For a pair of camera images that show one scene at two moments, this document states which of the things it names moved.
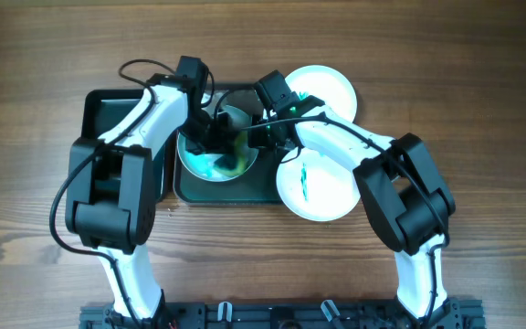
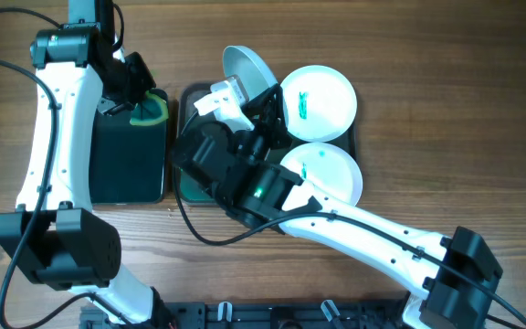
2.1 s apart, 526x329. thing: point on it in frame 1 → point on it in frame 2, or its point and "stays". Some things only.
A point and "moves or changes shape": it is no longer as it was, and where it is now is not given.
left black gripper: (215, 138) → (131, 85)
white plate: (326, 84) stays
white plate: (317, 188) stays
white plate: (203, 165) moves or changes shape
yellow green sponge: (242, 144) moves or changes shape
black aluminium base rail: (284, 315) stays
